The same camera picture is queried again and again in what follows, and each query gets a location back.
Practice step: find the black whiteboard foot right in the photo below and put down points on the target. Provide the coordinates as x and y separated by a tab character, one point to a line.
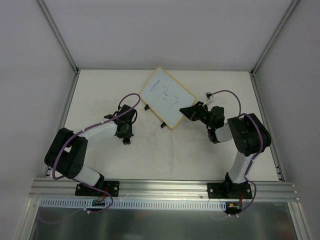
163	125

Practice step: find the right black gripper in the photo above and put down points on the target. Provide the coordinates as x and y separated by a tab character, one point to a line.
200	113

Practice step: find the black whiteboard foot left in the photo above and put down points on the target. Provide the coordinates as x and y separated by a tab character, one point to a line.
147	107

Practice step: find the white slotted cable duct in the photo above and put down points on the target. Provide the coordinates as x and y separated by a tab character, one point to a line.
134	204

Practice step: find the aluminium frame post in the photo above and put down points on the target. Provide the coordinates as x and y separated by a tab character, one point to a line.
279	27
57	34

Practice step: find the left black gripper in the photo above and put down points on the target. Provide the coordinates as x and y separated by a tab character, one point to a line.
125	135

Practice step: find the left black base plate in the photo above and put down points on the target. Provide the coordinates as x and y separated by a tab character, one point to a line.
110	186

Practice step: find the white whiteboard yellow frame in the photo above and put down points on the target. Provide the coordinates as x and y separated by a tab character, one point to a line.
165	96

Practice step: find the black whiteboard eraser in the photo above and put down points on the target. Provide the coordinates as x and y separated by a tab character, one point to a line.
126	141

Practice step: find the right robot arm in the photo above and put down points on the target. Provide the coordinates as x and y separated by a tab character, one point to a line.
250	137

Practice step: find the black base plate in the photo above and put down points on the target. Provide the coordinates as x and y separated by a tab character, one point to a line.
233	191
110	186

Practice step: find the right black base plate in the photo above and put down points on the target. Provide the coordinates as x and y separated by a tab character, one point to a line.
233	191

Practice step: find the black whiteboard foot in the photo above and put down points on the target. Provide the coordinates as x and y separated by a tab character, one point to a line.
147	107
163	125

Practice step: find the aluminium front rail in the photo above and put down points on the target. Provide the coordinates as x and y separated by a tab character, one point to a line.
171	190

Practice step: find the left aluminium frame post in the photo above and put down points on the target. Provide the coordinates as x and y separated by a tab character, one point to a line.
57	34

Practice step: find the right aluminium frame post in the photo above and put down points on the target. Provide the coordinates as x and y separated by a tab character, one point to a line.
279	27

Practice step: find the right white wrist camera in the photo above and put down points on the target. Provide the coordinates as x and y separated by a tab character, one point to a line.
208	98

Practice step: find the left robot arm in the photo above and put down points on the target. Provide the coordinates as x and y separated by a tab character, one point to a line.
66	155

